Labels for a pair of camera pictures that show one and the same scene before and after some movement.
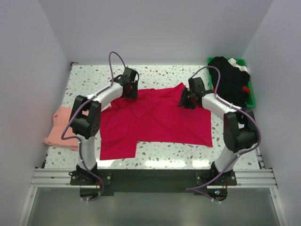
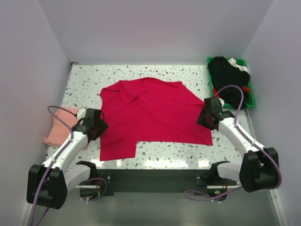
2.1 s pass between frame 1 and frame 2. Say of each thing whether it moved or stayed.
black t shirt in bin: stayed
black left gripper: moved
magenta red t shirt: stayed
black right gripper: moved
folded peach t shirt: stayed
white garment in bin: stayed
